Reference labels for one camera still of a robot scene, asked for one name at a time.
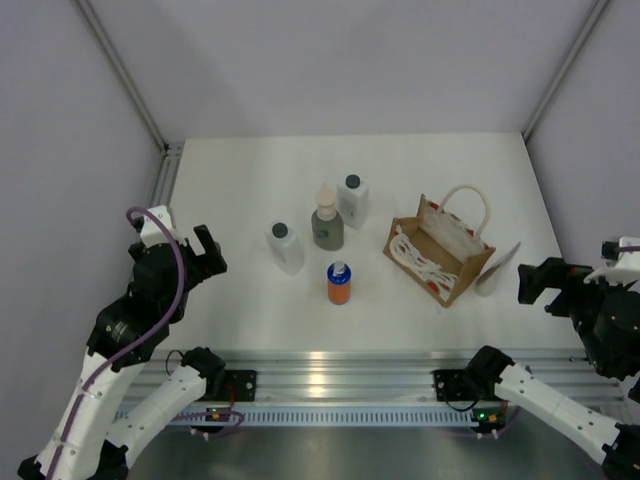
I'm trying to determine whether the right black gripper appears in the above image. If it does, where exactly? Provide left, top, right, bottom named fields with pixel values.
left=517, top=258, right=631, bottom=377

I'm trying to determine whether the white bottle black cap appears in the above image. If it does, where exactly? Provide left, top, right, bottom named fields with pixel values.
left=265, top=221, right=304, bottom=276
left=336, top=174, right=369, bottom=229

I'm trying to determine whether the patterned canvas bag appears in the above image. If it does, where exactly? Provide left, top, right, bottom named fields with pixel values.
left=383, top=184, right=521, bottom=308

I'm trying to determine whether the green pump bottle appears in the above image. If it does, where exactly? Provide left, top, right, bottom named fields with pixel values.
left=311, top=183, right=344, bottom=251

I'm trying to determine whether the orange bottle blue cap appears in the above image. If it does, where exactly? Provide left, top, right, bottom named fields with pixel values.
left=327, top=261, right=352, bottom=305

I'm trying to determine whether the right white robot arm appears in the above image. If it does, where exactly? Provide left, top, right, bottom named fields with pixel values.
left=464, top=252, right=639, bottom=479

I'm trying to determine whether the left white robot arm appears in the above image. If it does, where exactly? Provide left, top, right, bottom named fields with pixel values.
left=17, top=225, right=227, bottom=479

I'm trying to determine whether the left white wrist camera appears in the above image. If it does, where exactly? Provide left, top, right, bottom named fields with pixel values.
left=126, top=205, right=182, bottom=248

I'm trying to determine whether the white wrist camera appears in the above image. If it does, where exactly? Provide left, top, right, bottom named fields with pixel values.
left=583, top=236, right=639, bottom=286
left=126, top=205, right=182, bottom=248

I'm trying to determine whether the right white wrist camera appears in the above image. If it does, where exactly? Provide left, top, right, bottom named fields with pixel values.
left=583, top=236, right=639, bottom=286

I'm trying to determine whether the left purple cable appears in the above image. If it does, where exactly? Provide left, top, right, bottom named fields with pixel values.
left=43, top=207, right=187, bottom=480

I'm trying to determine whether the left aluminium frame post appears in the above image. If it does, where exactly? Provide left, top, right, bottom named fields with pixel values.
left=69, top=0, right=171, bottom=154

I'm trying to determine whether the aluminium frame post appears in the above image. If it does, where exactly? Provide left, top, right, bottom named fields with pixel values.
left=521, top=0, right=615, bottom=144
left=69, top=0, right=171, bottom=154

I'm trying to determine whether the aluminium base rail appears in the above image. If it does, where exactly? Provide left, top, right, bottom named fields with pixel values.
left=82, top=349, right=626, bottom=404

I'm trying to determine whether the slotted cable duct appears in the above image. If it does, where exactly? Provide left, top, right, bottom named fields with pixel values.
left=114, top=407, right=506, bottom=427

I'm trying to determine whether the right aluminium frame post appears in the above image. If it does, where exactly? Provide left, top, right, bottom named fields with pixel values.
left=521, top=0, right=615, bottom=144

